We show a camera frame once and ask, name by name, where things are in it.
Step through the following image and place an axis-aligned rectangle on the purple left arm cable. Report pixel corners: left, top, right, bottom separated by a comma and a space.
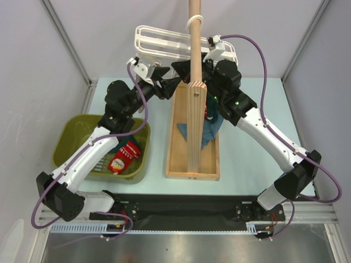
30, 61, 150, 228

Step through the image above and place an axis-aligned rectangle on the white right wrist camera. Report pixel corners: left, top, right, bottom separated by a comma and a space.
202, 35, 225, 62

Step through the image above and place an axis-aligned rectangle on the light blue sock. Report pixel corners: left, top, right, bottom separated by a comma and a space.
177, 115, 224, 150

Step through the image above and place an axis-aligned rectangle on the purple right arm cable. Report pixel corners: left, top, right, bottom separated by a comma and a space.
222, 34, 343, 238

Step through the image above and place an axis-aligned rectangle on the white plastic clip hanger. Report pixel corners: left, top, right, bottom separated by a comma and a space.
134, 15, 239, 64

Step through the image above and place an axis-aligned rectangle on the white slotted cable duct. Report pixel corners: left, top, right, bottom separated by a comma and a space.
50, 222, 271, 235

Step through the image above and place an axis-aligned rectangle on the red santa christmas sock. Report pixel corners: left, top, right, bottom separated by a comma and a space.
107, 140, 141, 175

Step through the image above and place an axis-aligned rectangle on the dark green christmas sock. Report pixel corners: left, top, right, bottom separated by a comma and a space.
206, 94, 218, 123

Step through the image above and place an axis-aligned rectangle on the olive green plastic bin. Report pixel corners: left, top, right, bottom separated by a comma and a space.
52, 114, 151, 184

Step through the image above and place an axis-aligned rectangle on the wooden pole stand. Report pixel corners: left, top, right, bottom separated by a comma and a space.
186, 1, 207, 173

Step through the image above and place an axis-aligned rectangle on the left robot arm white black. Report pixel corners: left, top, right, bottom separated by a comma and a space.
36, 67, 182, 222

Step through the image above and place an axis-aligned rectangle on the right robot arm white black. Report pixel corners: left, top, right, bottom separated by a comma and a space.
200, 59, 321, 220

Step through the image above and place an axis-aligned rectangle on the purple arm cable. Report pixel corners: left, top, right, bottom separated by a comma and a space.
30, 61, 150, 228
222, 34, 343, 238

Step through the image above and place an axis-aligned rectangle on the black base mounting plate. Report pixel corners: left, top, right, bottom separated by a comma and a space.
90, 193, 286, 231

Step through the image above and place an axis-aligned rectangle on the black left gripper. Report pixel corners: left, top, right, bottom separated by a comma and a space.
123, 67, 181, 117

